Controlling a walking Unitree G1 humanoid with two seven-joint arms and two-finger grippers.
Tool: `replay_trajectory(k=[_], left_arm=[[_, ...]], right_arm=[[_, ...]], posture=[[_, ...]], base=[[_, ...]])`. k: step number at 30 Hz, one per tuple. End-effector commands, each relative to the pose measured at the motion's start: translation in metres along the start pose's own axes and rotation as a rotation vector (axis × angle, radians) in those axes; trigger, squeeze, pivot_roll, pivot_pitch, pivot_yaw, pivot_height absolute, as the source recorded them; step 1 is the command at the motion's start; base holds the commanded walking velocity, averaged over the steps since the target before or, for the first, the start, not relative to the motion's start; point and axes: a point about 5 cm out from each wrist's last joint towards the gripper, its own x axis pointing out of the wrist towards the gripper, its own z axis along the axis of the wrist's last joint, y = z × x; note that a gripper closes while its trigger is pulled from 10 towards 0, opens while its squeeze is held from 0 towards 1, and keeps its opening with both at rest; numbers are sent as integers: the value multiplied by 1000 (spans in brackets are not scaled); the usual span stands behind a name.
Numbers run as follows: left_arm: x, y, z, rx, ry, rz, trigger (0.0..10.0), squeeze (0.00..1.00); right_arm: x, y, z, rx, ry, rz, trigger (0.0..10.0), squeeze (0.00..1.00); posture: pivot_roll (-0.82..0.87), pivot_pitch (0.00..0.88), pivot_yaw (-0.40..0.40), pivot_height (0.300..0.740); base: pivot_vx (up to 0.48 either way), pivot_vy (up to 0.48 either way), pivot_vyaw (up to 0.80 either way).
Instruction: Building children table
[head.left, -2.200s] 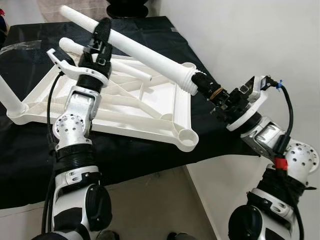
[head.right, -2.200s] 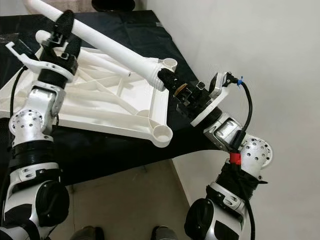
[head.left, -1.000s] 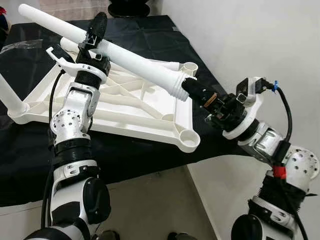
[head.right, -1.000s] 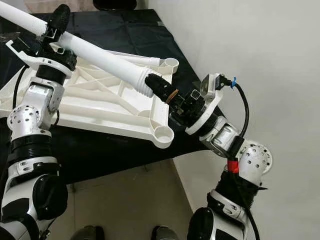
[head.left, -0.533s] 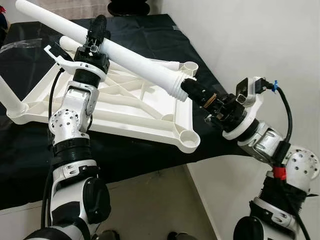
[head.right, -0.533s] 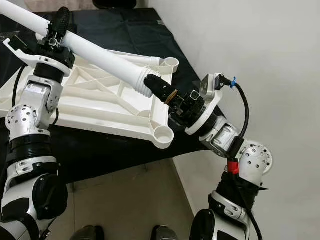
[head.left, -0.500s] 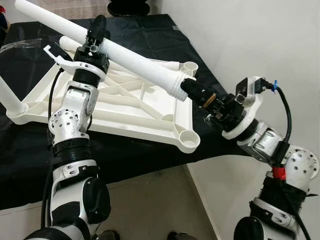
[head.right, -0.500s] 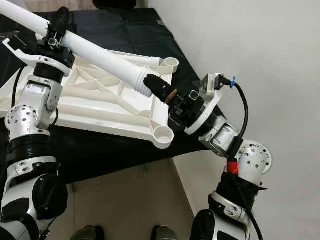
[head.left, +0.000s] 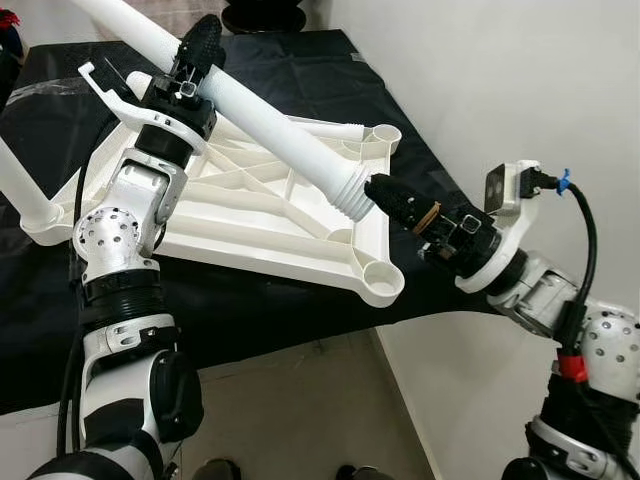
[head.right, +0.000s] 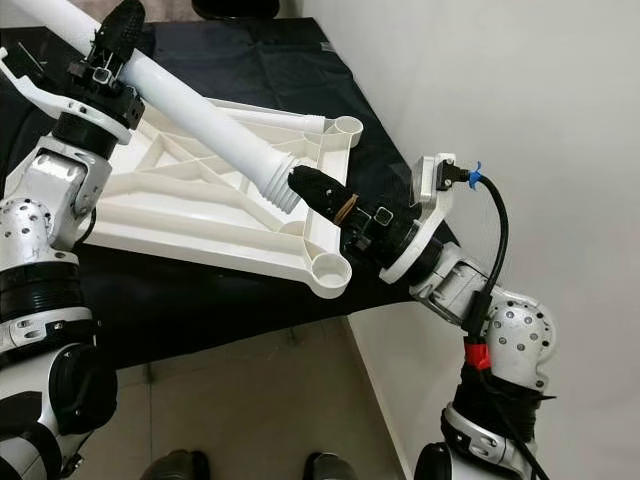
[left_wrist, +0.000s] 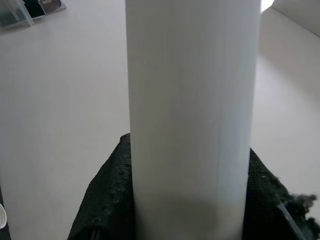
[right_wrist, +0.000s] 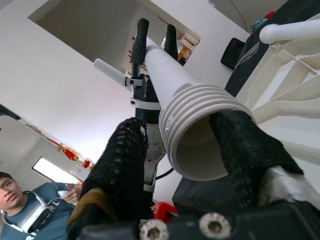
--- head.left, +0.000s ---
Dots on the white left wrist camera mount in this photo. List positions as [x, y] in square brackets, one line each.
[170, 130]

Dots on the white plastic table top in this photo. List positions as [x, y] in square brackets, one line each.
[250, 230]

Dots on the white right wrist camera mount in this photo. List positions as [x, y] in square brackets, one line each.
[500, 185]

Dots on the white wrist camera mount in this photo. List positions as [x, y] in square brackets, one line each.
[170, 130]
[500, 185]

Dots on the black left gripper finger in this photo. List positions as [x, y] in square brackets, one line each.
[203, 45]

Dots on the grey robot right leg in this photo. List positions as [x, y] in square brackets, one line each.
[365, 472]

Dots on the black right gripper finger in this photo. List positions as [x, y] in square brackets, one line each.
[400, 200]

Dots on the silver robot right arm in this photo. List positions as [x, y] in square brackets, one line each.
[610, 350]

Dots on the grey robot left leg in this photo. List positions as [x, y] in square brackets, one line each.
[215, 470]

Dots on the black round basin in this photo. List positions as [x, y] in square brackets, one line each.
[265, 15]

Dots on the clear tape patch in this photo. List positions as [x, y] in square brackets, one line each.
[360, 57]
[40, 90]

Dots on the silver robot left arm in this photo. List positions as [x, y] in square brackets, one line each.
[110, 240]

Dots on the grey robot leg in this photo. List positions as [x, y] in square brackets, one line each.
[215, 470]
[365, 472]

